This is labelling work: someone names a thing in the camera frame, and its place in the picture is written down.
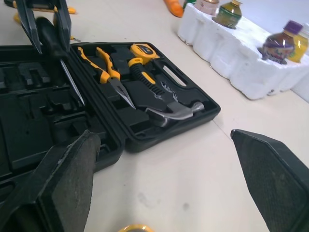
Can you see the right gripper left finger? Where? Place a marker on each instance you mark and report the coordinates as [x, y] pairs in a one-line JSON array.
[[60, 183]]

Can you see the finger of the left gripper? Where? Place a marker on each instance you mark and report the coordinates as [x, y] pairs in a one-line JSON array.
[[64, 26], [30, 26]]

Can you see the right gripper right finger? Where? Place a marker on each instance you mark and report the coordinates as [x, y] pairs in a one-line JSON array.
[[275, 183]]

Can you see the black tool case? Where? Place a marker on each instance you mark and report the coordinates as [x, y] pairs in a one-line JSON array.
[[43, 116]]

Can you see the small yellow screwdriver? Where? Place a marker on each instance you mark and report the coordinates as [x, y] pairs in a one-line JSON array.
[[74, 38]]

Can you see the yellow black long-nose pliers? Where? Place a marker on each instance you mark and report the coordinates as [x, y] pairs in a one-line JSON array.
[[107, 70]]

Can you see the yellow tape measure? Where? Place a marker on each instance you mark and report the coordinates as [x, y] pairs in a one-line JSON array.
[[143, 52]]

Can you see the yellow roll of tape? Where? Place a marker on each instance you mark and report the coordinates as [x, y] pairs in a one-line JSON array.
[[134, 228]]

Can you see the orange toy carrot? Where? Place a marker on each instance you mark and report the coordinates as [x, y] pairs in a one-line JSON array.
[[175, 7]]

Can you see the white foam tray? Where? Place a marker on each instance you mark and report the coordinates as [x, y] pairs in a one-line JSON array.
[[231, 55]]

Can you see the purple cap drink bottle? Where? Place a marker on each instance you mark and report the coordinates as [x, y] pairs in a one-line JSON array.
[[278, 46]]

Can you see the yellow drink bottle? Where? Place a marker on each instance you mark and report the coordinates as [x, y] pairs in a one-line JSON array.
[[300, 47]]

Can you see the pink label drink bottle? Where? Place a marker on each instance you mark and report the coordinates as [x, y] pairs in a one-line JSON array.
[[207, 6]]

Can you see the green label drink bottle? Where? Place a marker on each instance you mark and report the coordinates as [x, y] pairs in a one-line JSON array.
[[229, 14]]

